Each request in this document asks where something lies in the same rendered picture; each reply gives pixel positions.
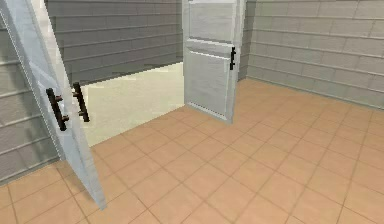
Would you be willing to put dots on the white panelled room door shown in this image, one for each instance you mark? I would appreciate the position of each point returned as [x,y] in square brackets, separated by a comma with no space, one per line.
[36,56]
[206,73]

